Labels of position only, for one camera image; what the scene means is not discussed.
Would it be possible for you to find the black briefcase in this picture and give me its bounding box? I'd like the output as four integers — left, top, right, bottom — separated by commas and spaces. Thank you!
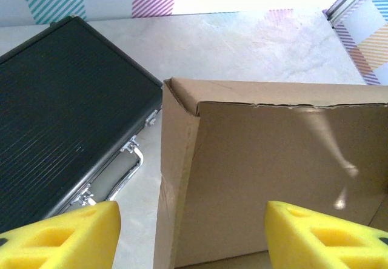
0, 16, 164, 235

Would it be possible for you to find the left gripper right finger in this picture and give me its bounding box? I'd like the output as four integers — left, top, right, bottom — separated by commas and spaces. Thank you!
265, 201, 388, 269

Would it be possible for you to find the brown cardboard box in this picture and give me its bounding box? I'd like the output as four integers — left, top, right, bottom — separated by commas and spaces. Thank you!
153, 77, 388, 269

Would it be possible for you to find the aluminium frame post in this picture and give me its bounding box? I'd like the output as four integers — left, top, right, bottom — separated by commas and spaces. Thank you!
326, 0, 388, 29

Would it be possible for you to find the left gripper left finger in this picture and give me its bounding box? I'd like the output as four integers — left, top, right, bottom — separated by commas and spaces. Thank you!
0, 201, 122, 269

